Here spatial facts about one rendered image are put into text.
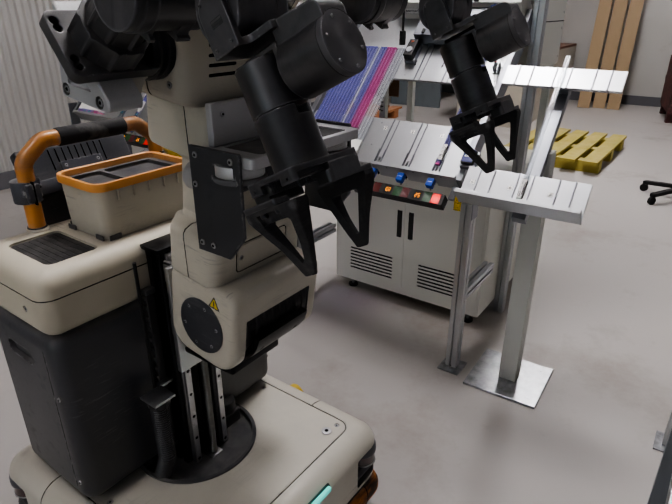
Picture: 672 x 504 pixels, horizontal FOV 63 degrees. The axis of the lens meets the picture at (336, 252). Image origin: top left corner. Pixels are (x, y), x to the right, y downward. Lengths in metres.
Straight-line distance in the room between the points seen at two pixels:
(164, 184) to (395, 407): 1.12
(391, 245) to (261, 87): 1.89
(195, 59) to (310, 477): 0.90
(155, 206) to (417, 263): 1.40
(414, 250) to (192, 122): 1.58
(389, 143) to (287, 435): 1.07
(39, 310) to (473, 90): 0.80
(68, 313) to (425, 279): 1.60
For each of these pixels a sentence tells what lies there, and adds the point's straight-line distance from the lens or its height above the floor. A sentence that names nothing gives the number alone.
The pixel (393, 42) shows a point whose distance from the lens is 2.30.
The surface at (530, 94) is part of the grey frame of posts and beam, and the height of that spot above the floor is 0.93.
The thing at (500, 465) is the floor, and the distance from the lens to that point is 1.78.
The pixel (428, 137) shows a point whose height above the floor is 0.81.
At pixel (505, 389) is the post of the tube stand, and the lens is 2.04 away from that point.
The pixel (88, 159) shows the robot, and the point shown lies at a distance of 1.35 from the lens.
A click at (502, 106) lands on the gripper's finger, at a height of 1.08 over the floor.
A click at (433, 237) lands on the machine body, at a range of 2.26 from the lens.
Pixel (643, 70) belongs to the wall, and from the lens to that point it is 8.66.
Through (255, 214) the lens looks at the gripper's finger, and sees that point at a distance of 0.51.
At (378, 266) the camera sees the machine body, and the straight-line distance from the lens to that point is 2.45.
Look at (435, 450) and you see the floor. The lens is 1.78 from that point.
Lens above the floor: 1.22
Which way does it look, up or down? 24 degrees down
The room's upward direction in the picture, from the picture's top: straight up
